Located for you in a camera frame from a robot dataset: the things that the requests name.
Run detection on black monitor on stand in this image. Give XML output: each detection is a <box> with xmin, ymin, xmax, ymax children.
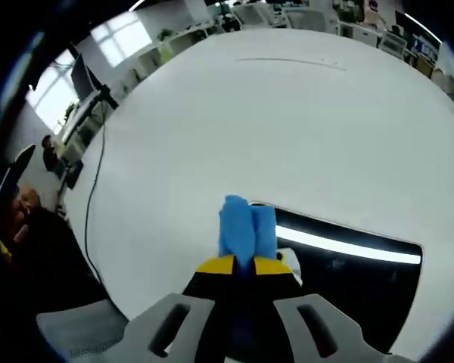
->
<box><xmin>69</xmin><ymin>42</ymin><xmax>121</xmax><ymax>111</ymax></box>

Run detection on person's left hand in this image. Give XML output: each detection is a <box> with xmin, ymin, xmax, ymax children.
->
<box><xmin>8</xmin><ymin>187</ymin><xmax>43</xmax><ymax>244</ymax></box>

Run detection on thin cable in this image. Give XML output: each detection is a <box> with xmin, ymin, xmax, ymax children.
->
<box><xmin>83</xmin><ymin>107</ymin><xmax>109</xmax><ymax>283</ymax></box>

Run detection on bright window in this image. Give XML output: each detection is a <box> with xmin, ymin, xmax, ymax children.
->
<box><xmin>25</xmin><ymin>48</ymin><xmax>85</xmax><ymax>134</ymax></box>
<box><xmin>89</xmin><ymin>20</ymin><xmax>153</xmax><ymax>70</ymax></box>

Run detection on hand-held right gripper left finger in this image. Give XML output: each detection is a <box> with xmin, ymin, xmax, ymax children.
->
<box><xmin>123</xmin><ymin>255</ymin><xmax>238</xmax><ymax>363</ymax></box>

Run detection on blue cleaning cloth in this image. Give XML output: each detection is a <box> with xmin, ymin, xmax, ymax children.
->
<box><xmin>217</xmin><ymin>194</ymin><xmax>280</xmax><ymax>274</ymax></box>

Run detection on small green plant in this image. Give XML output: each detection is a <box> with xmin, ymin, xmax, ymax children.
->
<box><xmin>63</xmin><ymin>101</ymin><xmax>79</xmax><ymax>123</ymax></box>

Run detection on person's dark clothing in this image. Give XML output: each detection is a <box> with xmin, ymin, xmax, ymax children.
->
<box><xmin>17</xmin><ymin>206</ymin><xmax>111</xmax><ymax>306</ymax></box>

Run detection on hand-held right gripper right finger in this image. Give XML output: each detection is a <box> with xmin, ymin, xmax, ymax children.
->
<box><xmin>249</xmin><ymin>256</ymin><xmax>395</xmax><ymax>363</ymax></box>

